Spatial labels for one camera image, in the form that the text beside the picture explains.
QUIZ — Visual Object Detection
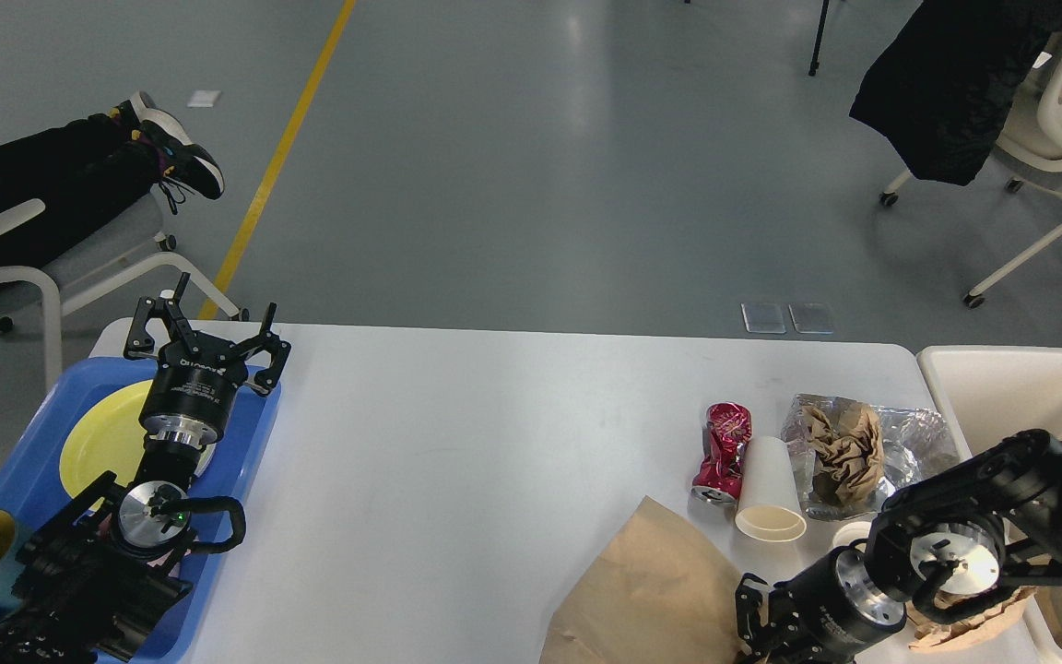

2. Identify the black stand leg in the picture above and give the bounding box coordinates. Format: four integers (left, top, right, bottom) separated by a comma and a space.
808, 0, 832, 78

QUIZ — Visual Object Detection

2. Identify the white plastic bin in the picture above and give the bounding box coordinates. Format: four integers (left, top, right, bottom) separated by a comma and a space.
917, 346, 1062, 663

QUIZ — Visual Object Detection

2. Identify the grey office chair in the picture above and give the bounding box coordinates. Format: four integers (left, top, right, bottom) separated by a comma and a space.
0, 194, 249, 387

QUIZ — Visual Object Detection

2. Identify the person in black clothes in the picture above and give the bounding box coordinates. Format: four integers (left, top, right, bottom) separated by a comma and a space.
0, 89, 225, 268

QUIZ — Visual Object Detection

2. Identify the yellow plastic plate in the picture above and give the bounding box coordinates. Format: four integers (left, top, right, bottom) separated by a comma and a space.
58, 379, 153, 499

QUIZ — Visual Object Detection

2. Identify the left floor plate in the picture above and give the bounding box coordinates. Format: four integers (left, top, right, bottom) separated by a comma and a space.
740, 302, 787, 335

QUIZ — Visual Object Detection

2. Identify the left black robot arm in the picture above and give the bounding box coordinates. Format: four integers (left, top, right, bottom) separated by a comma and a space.
0, 274, 291, 663

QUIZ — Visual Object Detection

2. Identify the white paper cup upright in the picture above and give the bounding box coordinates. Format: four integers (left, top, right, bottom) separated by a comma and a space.
832, 520, 872, 548

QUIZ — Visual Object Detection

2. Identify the red crumpled snack wrapper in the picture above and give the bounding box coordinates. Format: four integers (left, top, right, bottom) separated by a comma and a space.
691, 402, 753, 505

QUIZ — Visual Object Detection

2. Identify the crumpled brown paper ball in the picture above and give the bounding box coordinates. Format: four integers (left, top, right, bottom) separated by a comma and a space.
906, 586, 1037, 653

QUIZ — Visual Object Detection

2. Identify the floor plate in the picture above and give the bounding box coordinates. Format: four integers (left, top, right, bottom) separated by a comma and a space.
740, 302, 787, 335
787, 302, 837, 335

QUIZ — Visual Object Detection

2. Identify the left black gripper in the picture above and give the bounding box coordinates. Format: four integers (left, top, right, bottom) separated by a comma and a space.
123, 272, 292, 452

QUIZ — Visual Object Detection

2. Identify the clear bag with brown paper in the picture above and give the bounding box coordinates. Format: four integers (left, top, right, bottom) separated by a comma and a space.
781, 394, 960, 521

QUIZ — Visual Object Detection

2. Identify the right floor plate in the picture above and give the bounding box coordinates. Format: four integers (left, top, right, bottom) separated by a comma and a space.
787, 302, 837, 335

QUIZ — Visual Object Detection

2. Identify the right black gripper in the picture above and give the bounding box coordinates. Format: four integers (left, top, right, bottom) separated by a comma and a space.
735, 546, 907, 663

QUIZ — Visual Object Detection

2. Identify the black jacket on chair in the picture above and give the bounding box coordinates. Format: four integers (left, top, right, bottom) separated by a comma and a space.
850, 1, 1062, 186

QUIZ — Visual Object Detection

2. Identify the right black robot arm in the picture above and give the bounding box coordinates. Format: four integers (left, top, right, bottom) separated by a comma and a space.
735, 429, 1062, 663

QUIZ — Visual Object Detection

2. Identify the white paper cup lying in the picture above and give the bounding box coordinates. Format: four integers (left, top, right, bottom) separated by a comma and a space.
735, 436, 808, 543

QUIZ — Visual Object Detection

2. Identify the pale green plate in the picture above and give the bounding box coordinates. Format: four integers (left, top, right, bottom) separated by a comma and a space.
193, 438, 218, 480

